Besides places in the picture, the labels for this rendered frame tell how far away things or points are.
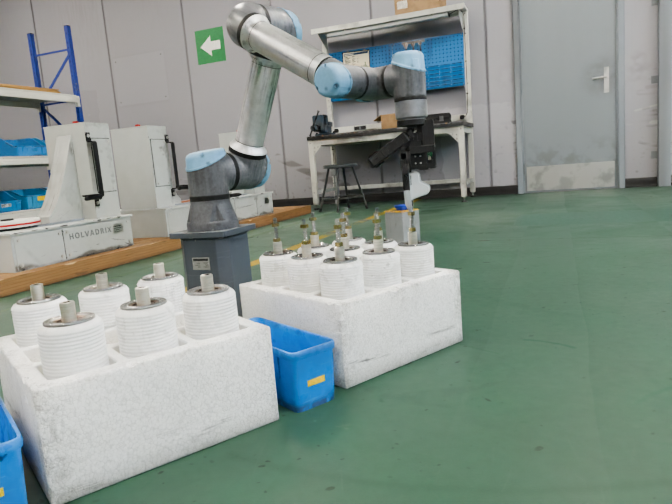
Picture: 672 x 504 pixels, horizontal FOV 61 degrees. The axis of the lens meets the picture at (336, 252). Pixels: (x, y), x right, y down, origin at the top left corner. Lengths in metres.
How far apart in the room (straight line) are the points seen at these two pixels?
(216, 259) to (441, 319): 0.66
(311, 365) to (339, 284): 0.20
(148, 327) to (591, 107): 5.67
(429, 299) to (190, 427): 0.62
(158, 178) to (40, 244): 1.06
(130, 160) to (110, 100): 4.48
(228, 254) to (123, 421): 0.79
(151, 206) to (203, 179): 2.26
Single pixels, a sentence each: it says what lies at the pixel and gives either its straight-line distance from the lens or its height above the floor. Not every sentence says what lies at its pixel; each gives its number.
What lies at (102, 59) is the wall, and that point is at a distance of 8.56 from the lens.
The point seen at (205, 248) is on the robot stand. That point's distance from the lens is 1.67.
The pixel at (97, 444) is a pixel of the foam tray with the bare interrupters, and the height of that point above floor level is 0.07.
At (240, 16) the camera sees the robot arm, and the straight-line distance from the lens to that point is 1.56.
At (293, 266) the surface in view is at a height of 0.24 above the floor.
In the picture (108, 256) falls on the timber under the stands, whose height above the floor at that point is 0.06.
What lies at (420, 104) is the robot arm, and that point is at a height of 0.58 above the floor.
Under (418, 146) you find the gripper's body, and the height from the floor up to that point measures 0.48.
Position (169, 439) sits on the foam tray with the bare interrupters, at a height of 0.04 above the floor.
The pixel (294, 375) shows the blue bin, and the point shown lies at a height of 0.08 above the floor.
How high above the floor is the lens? 0.46
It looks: 9 degrees down
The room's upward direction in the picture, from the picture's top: 5 degrees counter-clockwise
